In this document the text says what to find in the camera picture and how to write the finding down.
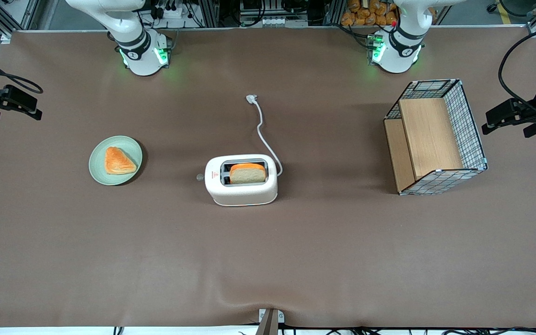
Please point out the bag of orange bread rolls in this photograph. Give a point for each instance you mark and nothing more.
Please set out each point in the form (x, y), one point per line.
(368, 14)

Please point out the white power strip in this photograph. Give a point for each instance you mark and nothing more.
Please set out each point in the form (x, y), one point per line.
(175, 11)

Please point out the toast slice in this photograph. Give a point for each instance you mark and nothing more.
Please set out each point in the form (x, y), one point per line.
(247, 174)

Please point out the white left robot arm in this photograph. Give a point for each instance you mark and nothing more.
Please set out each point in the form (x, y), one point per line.
(400, 51)

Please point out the light green plate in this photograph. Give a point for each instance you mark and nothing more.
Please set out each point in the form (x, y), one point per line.
(98, 170)

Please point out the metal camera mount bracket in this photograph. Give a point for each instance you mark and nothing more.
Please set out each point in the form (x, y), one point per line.
(270, 322)

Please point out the brown table cover mat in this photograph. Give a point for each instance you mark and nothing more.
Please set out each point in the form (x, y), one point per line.
(268, 260)

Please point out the triangular orange pastry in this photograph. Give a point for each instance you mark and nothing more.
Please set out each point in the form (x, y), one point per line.
(118, 161)

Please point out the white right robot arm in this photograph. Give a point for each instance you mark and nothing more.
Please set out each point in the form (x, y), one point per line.
(133, 46)

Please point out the white toaster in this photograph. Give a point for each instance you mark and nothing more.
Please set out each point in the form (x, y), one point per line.
(242, 193)

